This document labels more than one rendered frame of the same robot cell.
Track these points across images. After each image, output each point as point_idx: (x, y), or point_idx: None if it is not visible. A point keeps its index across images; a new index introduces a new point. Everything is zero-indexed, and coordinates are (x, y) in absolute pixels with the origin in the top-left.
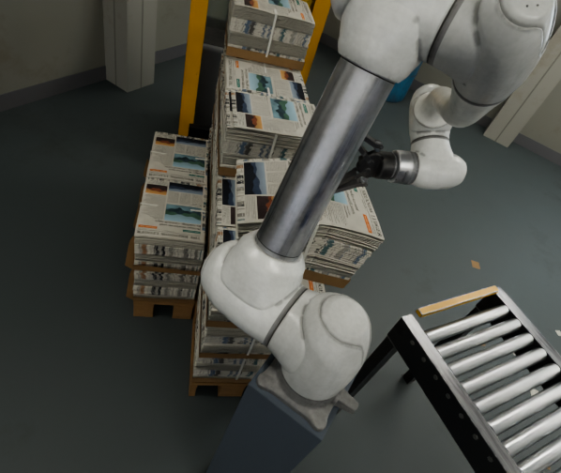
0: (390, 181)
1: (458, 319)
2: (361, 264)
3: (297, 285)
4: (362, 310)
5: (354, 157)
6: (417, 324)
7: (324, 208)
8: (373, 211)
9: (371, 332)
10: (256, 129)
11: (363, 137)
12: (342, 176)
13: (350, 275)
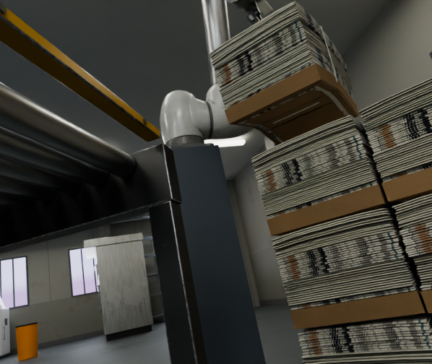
0: (230, 2)
1: (71, 122)
2: (219, 87)
3: (206, 100)
4: (173, 91)
5: (205, 29)
6: (144, 149)
7: (208, 56)
8: (240, 33)
9: (164, 99)
10: None
11: (204, 20)
12: (206, 39)
13: (225, 104)
